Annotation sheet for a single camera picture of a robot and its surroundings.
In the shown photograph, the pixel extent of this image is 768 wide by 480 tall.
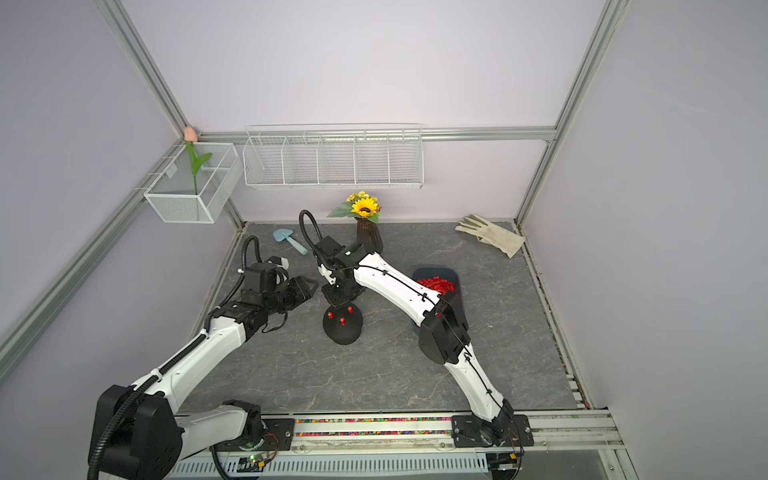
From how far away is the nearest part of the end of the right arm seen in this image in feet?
2.01

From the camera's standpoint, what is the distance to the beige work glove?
3.74 ft

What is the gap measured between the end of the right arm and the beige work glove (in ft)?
2.01

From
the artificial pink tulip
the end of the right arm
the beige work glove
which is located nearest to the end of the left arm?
the end of the right arm

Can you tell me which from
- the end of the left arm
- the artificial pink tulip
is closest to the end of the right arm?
the end of the left arm

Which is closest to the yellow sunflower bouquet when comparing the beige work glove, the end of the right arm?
the end of the right arm
